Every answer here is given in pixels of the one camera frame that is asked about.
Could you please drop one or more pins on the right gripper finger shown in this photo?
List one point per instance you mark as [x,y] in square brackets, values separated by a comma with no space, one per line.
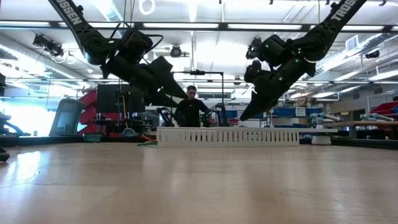
[258,105]

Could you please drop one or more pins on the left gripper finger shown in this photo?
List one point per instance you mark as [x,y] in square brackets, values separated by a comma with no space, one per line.
[158,100]
[172,90]

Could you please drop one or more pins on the white duct cover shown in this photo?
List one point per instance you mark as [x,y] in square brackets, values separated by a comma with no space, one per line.
[311,130]

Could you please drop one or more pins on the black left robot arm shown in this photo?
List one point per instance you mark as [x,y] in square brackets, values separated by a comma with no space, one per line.
[74,21]

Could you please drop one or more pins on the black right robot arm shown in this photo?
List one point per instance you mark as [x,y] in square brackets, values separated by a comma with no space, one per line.
[326,28]

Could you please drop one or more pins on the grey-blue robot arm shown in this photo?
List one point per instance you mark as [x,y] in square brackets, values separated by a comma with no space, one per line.
[373,117]
[318,121]

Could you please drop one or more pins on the person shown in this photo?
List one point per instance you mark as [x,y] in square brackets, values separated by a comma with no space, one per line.
[189,112]

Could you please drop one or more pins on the black monitor screen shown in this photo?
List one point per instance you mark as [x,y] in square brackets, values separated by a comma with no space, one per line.
[109,99]

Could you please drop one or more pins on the black clamp-mounted device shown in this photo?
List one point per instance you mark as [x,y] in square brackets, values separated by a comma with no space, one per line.
[253,46]
[46,45]

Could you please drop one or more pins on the LED light bar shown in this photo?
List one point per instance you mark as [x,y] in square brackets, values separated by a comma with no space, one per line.
[264,27]
[180,25]
[363,27]

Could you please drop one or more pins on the red bin rack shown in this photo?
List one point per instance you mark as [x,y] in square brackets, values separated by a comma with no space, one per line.
[88,115]

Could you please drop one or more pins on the dark tape roll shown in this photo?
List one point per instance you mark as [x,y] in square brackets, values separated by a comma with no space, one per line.
[91,137]

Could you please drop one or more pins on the grey office chair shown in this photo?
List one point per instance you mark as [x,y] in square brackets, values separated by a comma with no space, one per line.
[66,119]

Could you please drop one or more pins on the black overhead crossbeam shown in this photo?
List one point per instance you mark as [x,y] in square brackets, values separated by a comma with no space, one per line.
[222,26]

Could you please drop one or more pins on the wooden workbench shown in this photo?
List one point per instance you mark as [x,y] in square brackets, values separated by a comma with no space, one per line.
[357,124]

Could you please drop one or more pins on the black ceiling device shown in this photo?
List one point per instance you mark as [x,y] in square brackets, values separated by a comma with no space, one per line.
[372,54]

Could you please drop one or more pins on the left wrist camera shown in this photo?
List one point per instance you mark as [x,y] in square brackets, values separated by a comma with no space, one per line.
[161,67]

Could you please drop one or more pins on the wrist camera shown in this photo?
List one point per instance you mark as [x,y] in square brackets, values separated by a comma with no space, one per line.
[161,67]
[253,71]

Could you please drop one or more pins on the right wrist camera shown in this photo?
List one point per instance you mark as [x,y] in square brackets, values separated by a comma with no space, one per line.
[253,71]

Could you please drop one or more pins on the black overhead camera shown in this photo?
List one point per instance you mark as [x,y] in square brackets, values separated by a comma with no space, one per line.
[176,51]

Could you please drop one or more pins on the black aluminium table frame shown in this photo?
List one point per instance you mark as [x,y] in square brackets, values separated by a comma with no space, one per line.
[46,140]

